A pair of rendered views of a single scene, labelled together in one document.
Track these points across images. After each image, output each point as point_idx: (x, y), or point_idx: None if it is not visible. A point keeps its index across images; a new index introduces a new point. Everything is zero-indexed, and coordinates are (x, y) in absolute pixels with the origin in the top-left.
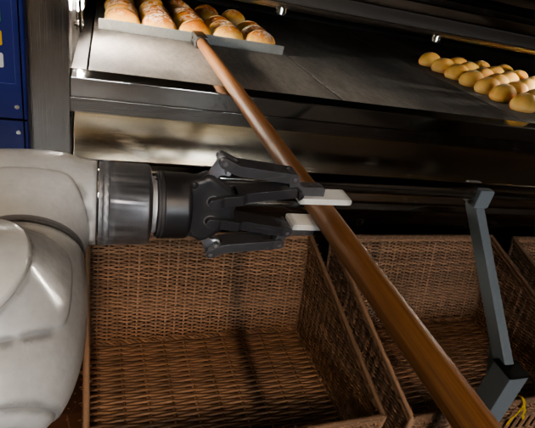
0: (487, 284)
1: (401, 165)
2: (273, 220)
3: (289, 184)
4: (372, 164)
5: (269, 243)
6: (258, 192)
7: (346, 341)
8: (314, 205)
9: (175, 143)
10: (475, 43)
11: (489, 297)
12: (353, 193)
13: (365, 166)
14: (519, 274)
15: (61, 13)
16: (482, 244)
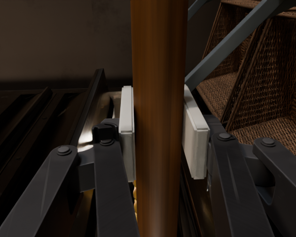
0: (223, 47)
1: (195, 207)
2: (212, 185)
3: (89, 169)
4: (202, 230)
5: (275, 160)
6: (97, 221)
7: None
8: (146, 125)
9: None
10: (89, 194)
11: (233, 38)
12: (184, 176)
13: (206, 235)
14: (237, 101)
15: None
16: (195, 71)
